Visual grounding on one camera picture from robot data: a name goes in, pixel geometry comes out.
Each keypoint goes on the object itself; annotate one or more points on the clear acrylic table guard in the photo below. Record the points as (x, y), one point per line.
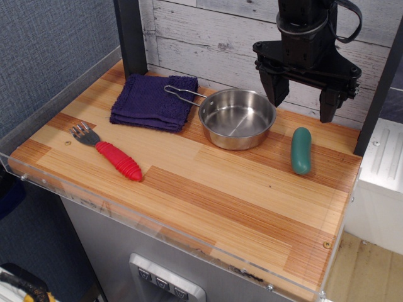
(257, 188)

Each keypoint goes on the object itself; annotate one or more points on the dark right frame post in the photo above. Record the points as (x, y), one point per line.
(380, 95)

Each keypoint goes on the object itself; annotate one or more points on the red handled metal fork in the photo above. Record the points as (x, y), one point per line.
(122, 162)

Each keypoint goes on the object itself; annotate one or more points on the grey dispenser button panel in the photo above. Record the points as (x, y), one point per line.
(161, 284)

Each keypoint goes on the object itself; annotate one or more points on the silver metal pot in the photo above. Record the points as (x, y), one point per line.
(232, 119)

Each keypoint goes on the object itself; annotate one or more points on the green toy pickle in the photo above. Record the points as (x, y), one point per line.
(301, 151)

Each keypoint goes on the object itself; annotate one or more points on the dark left frame post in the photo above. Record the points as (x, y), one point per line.
(129, 24)

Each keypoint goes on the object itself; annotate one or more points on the white toy sink counter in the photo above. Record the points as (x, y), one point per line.
(375, 212)

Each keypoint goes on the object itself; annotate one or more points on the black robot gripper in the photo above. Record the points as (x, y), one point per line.
(312, 61)

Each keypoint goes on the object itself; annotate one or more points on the dark frame post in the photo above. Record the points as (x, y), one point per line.
(129, 24)
(380, 95)

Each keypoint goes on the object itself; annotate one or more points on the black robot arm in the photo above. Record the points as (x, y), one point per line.
(304, 18)

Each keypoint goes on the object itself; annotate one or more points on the purple folded towel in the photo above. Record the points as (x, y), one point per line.
(159, 103)

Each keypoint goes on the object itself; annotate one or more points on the silver toy fridge cabinet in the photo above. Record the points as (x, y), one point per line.
(230, 262)

